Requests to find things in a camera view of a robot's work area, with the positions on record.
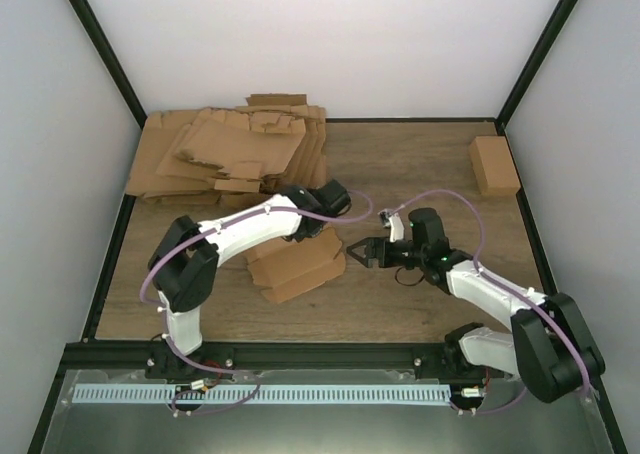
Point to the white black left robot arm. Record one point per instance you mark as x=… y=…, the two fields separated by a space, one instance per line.
x=184 y=265

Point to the folded brown cardboard box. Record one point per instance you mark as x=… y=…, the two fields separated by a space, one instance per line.
x=493 y=166

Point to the black corner frame post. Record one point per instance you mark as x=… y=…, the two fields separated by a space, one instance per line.
x=92 y=27
x=550 y=33

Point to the clear acrylic front plate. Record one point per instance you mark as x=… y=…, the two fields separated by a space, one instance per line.
x=509 y=423

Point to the black right corner frame post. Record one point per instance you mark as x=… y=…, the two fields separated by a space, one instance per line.
x=550 y=33

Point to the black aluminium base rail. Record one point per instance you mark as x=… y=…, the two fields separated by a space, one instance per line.
x=157 y=361

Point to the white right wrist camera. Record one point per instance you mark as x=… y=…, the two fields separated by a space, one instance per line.
x=393 y=223

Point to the black left corner frame post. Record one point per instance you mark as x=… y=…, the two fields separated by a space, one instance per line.
x=92 y=27

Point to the light blue slotted strip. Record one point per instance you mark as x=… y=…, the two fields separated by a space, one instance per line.
x=423 y=394

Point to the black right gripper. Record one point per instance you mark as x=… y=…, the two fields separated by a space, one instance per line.
x=370 y=242

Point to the stack of flat cardboard blanks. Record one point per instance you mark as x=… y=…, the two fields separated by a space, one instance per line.
x=237 y=156

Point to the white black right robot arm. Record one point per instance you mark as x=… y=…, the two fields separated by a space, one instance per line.
x=546 y=342

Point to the brown cardboard box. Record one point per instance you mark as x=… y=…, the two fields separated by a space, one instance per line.
x=493 y=166
x=284 y=270

